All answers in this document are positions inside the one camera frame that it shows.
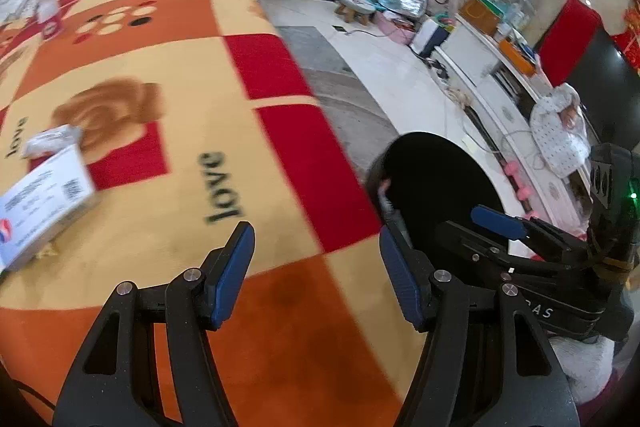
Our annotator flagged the orange box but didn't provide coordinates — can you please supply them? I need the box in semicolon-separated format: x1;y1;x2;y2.
499;39;538;75

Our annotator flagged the crumpled white packet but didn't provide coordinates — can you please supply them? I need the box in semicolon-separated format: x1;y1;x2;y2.
22;124;83;160

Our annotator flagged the orange red printed blanket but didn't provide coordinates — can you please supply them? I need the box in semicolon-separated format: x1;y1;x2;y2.
0;0;426;427

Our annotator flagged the black trash bin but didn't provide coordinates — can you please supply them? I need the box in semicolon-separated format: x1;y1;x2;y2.
362;132;511;288

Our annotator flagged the red knot wall ornament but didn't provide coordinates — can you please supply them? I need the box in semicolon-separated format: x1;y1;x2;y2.
612;0;640;72

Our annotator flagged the black cable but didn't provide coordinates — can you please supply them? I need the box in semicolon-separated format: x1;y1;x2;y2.
10;377;58;410

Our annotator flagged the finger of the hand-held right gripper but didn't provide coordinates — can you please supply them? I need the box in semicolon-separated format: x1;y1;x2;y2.
471;204;593;265
434;221;511;278

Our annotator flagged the red white packet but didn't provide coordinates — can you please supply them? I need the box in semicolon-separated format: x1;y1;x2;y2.
40;0;63;38

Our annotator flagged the brown gift box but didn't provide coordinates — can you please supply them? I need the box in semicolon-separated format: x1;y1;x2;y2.
459;0;502;35

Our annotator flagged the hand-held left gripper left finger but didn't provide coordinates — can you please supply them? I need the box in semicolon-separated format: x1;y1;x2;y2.
52;222;256;427

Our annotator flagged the red cloth cover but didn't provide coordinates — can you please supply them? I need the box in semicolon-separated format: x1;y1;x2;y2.
535;0;603;85

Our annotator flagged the pink basin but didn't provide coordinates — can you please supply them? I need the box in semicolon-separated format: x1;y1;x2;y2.
375;12;416;45

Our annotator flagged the white cardboard box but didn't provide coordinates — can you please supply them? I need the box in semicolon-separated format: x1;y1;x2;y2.
0;144;98;273

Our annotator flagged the white television cabinet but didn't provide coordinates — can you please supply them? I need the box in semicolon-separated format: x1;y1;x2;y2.
435;14;601;233

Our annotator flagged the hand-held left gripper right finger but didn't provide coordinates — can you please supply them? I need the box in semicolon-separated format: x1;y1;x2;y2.
379;224;581;427

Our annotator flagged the grey patterned rug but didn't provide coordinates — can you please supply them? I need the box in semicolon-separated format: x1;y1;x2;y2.
275;26;401;172

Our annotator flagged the small wooden stool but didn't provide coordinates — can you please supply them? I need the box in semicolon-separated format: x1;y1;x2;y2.
337;0;376;25

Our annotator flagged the black television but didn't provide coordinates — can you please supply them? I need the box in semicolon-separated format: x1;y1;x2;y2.
565;27;640;148

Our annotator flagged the swaddled baby doll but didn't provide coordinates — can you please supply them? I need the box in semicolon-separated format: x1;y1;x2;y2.
530;84;591;178

